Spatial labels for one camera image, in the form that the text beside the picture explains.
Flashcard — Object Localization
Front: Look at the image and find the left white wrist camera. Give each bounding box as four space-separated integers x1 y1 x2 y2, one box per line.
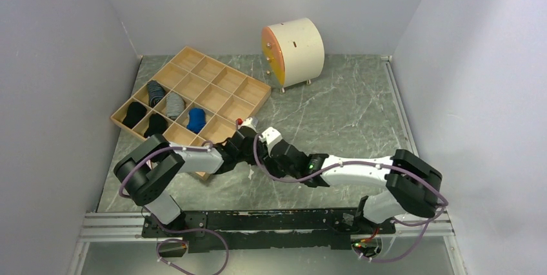
235 117 258 134

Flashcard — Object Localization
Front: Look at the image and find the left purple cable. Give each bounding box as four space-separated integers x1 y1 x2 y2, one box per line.
119 140 232 275

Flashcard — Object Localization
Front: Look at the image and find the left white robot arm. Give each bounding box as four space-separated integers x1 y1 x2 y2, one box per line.
114 125 257 236

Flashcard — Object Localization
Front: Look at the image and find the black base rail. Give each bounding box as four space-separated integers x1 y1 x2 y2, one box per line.
141 207 395 253

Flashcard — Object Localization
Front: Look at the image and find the wooden compartment tray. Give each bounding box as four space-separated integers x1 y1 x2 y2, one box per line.
110 46 272 181

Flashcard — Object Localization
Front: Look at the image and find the dark striped rolled sock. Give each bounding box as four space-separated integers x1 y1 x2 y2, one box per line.
146 80 166 107

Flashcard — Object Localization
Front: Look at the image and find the blue underwear white trim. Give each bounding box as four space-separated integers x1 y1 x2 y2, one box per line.
186 108 206 134

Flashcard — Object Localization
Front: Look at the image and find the black rolled sock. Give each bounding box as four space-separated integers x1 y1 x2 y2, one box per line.
121 101 148 128
143 114 169 138

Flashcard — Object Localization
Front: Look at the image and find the cream cylindrical drawer cabinet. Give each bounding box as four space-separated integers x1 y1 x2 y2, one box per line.
261 17 325 93

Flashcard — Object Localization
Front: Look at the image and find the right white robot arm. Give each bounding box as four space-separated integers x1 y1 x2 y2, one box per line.
253 136 449 233

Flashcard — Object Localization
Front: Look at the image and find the grey rolled sock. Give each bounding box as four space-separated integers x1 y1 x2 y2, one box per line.
166 92 186 120

